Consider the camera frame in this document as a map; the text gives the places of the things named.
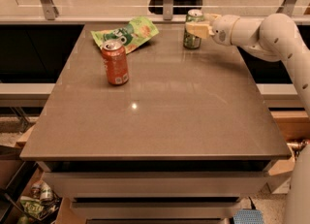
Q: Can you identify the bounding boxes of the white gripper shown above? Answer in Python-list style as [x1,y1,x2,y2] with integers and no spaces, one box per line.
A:
[185,14,240,46]

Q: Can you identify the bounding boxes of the green soda can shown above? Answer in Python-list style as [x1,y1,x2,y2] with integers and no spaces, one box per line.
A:
[183,9,204,49]

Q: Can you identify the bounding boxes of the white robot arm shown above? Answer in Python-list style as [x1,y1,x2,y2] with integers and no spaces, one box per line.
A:
[186,13,310,224]

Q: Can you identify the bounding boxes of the orange soda can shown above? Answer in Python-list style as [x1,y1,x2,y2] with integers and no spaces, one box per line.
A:
[102,40,129,85]

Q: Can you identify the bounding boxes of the green snack bag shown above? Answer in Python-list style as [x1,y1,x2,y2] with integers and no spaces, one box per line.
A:
[91,16,159,54]

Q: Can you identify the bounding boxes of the cardboard box right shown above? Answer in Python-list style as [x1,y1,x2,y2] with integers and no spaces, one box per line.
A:
[267,111,310,194]

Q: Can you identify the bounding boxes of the cardboard box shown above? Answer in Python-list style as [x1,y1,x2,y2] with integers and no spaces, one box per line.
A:
[267,111,310,194]
[1,129,85,224]

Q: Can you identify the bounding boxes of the grey drawer cabinet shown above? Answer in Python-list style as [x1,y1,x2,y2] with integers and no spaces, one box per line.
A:
[37,159,272,224]

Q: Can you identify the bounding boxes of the blue perforated pad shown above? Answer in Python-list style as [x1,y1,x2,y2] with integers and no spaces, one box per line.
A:
[232,209,264,224]

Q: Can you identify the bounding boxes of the crushed cans in left box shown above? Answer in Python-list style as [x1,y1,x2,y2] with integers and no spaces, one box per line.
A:
[31,181,54,203]

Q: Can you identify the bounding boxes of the cardboard box left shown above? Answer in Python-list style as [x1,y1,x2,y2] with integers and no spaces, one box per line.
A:
[1,129,85,224]

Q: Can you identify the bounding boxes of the green bag in left box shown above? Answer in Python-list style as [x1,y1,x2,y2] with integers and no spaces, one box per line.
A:
[20,196,48,220]

